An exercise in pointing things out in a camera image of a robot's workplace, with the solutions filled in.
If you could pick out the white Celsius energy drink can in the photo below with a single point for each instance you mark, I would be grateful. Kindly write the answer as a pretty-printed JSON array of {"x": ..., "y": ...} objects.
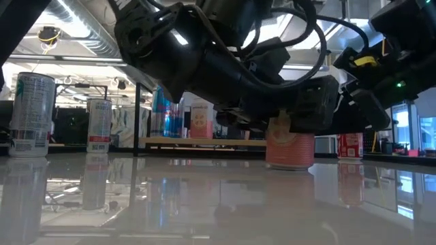
[
  {"x": 32, "y": 115},
  {"x": 98, "y": 126}
]

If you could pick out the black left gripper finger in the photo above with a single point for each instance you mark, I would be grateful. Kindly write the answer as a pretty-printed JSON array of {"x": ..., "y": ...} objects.
[{"x": 315, "y": 103}]

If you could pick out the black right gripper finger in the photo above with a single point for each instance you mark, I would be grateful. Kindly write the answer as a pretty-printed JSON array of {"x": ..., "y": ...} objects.
[{"x": 370, "y": 109}]

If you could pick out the blue silver Red Bull can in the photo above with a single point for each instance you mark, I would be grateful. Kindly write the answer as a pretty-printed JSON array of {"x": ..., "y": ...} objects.
[
  {"x": 176, "y": 120},
  {"x": 158, "y": 115}
]

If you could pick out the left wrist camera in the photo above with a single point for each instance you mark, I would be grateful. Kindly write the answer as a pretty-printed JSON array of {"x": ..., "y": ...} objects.
[{"x": 267, "y": 59}]

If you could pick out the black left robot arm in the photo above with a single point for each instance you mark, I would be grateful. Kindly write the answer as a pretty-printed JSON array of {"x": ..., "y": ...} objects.
[{"x": 163, "y": 44}]

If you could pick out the black aluminium table frame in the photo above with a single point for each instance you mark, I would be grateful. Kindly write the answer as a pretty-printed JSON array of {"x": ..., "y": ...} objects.
[{"x": 116, "y": 150}]

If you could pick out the long ceiling light bar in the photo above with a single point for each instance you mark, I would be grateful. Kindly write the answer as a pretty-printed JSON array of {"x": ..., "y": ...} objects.
[{"x": 68, "y": 59}]

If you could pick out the grey bin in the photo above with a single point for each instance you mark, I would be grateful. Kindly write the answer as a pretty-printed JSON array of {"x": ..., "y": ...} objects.
[{"x": 324, "y": 144}]

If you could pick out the red Coca-Cola can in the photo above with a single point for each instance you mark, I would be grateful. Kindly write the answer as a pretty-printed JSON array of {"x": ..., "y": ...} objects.
[{"x": 349, "y": 146}]

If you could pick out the silver ventilation duct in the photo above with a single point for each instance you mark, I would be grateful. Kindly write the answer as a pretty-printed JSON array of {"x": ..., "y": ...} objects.
[{"x": 92, "y": 37}]

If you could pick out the white cloth sheet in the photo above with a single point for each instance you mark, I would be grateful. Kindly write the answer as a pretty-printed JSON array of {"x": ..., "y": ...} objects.
[{"x": 126, "y": 126}]

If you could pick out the small red box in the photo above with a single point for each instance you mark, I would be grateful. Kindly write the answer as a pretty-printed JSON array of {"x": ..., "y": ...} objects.
[{"x": 413, "y": 152}]

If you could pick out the wooden shelf with black frame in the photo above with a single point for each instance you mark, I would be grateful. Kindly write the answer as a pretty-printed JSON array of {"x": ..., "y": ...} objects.
[{"x": 221, "y": 142}]

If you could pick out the Spindrift sparkling water can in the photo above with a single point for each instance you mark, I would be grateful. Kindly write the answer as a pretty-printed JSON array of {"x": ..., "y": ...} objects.
[
  {"x": 201, "y": 122},
  {"x": 289, "y": 149}
]

